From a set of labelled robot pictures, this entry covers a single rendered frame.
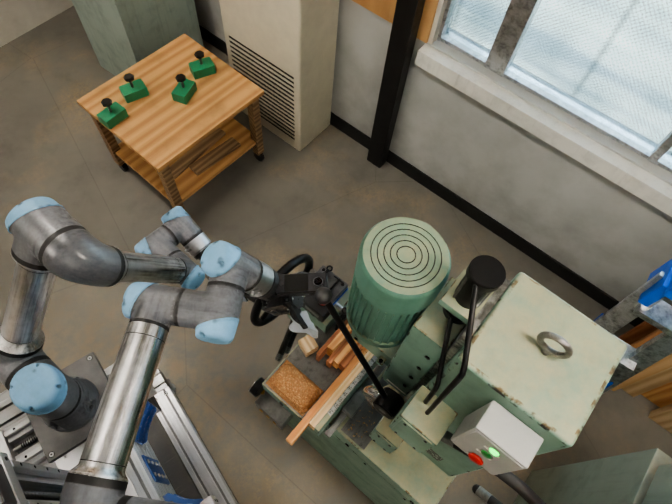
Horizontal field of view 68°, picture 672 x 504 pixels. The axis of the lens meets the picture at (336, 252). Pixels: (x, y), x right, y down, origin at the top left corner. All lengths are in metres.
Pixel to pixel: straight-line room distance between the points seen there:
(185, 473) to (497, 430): 1.48
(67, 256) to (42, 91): 2.50
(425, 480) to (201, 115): 1.80
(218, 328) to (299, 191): 1.92
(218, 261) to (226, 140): 1.89
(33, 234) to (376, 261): 0.73
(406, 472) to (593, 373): 0.75
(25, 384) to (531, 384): 1.16
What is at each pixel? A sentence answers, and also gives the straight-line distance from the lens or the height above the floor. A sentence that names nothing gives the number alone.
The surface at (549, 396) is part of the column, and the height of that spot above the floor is 1.52.
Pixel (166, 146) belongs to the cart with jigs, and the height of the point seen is 0.53.
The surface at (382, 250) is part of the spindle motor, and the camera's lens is 0.94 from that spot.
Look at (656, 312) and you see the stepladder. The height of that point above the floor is 0.99.
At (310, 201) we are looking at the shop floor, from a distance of 2.78.
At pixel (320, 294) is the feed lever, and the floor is 1.45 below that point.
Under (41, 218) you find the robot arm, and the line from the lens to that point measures 1.25.
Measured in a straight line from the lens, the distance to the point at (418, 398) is 1.07.
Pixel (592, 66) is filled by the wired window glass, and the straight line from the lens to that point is 2.19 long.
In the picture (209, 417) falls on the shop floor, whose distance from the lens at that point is 2.39.
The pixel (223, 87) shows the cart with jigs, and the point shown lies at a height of 0.53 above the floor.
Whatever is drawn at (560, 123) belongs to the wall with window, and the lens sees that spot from 2.26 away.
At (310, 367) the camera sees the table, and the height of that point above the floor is 0.90.
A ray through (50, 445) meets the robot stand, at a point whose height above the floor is 0.82.
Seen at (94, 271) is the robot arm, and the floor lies 1.31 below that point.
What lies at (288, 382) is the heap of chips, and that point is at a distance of 1.43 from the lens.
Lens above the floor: 2.33
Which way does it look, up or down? 62 degrees down
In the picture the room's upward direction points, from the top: 8 degrees clockwise
